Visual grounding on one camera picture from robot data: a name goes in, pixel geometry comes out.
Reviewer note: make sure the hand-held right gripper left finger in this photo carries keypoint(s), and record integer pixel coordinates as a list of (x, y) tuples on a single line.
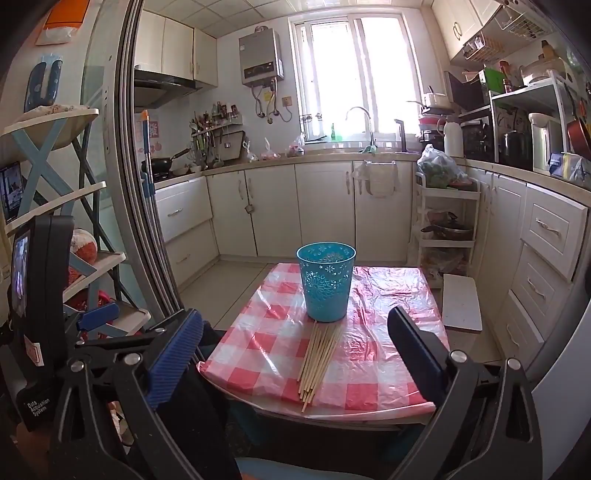
[(178, 355)]

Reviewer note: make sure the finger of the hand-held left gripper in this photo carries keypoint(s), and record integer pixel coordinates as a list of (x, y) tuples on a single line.
[(99, 314)]

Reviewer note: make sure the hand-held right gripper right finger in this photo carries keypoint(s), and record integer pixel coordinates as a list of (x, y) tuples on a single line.
[(413, 350)]

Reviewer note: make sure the bundle of wooden chopsticks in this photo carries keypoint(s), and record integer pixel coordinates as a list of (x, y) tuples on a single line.
[(318, 360)]

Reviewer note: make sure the blue perforated plastic basket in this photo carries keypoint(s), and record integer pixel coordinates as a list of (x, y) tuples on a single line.
[(325, 304)]

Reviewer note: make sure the red checkered plastic tablecloth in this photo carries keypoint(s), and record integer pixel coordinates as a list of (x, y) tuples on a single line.
[(378, 323)]

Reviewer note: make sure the red and white ball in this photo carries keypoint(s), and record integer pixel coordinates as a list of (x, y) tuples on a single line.
[(83, 251)]

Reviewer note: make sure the white step stool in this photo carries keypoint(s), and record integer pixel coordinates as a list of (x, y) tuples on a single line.
[(461, 302)]

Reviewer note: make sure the framed picture on shelf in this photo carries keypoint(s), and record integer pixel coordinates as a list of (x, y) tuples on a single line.
[(11, 191)]

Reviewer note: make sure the white drawer base cabinet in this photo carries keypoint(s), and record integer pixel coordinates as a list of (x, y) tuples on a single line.
[(182, 221)]

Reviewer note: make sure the black lidded pot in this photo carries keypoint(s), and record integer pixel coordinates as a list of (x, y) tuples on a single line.
[(450, 230)]

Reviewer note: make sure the blue cross-braced shelf unit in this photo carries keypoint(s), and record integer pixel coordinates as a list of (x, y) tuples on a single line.
[(46, 138)]

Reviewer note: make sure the white kitchen trolley rack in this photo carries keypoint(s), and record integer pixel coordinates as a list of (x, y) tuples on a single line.
[(450, 194)]

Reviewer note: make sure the black wok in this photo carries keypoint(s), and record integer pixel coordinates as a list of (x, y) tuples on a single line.
[(161, 164)]

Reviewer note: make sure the white base cabinets with drawers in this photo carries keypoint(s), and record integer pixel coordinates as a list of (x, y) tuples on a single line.
[(545, 240)]

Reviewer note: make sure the white base cabinets with doors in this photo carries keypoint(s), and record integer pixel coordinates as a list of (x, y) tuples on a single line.
[(300, 207)]

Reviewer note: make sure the bag of green vegetables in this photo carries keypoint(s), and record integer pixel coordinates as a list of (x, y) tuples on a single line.
[(438, 168)]

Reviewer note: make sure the blue hanging slippers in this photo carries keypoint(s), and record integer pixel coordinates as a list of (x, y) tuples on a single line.
[(41, 85)]

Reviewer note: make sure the dark slim faucet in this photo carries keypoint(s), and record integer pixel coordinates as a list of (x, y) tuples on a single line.
[(401, 136)]

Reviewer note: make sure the white thermos jug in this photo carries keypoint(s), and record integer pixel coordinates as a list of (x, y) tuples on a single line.
[(453, 138)]

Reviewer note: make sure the black countertop appliance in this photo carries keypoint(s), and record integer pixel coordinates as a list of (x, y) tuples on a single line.
[(475, 141)]

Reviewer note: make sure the black range hood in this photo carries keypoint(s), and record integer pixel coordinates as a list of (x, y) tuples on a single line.
[(161, 87)]

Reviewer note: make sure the chrome kitchen faucet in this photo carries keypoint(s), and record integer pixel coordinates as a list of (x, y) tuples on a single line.
[(367, 117)]

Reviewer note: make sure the blue and yellow packet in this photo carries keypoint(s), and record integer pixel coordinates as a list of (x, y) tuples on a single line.
[(570, 166)]

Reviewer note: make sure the white electric kettle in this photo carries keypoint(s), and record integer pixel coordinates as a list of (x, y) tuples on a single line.
[(542, 143)]

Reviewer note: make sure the black microwave oven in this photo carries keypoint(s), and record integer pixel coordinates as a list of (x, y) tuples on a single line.
[(466, 92)]

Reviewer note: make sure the orange and white packet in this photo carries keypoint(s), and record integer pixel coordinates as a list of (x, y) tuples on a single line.
[(64, 18)]

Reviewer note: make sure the red frying pan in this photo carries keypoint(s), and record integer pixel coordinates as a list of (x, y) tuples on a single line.
[(579, 136)]

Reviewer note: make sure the white framed window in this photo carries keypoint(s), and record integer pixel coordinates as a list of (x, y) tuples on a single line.
[(355, 78)]

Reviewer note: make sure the white countertop shelf rack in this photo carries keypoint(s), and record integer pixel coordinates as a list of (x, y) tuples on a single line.
[(526, 90)]

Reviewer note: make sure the grey gas water heater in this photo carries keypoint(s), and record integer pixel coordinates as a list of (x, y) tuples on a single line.
[(261, 57)]

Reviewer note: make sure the metal sliding door frame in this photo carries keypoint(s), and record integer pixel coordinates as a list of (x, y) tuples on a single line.
[(134, 184)]

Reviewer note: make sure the wall utensil rack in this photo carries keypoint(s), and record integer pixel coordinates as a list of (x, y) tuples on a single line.
[(217, 129)]

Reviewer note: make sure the white wall cabinets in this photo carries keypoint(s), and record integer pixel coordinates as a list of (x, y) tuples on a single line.
[(178, 46)]

